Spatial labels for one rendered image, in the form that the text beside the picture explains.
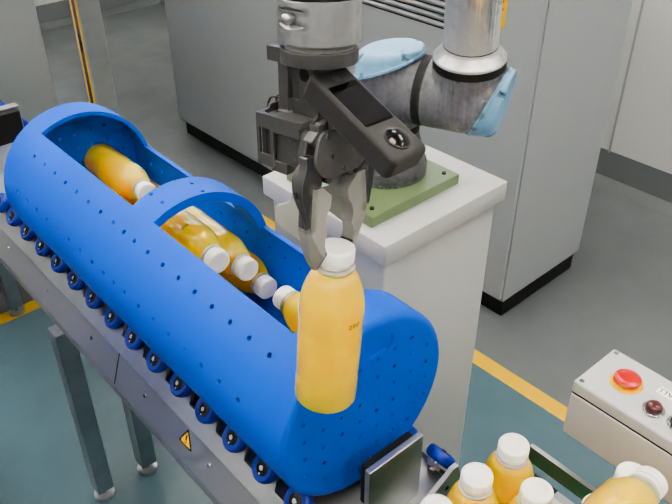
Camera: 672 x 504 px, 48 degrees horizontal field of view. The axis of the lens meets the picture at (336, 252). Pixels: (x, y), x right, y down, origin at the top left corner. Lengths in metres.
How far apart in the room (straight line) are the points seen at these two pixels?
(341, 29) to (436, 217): 0.68
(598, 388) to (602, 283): 2.14
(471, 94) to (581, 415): 0.50
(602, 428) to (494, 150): 1.62
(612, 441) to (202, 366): 0.56
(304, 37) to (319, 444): 0.53
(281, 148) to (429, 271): 0.69
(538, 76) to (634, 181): 1.53
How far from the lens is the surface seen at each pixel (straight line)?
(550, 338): 2.90
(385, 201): 1.30
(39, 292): 1.71
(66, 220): 1.35
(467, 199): 1.36
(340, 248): 0.76
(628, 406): 1.09
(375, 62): 1.26
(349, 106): 0.67
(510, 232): 2.70
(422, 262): 1.34
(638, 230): 3.62
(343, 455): 1.05
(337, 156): 0.71
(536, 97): 2.49
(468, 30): 1.19
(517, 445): 1.01
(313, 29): 0.67
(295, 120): 0.70
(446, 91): 1.23
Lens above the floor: 1.83
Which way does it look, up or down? 35 degrees down
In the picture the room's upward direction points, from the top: straight up
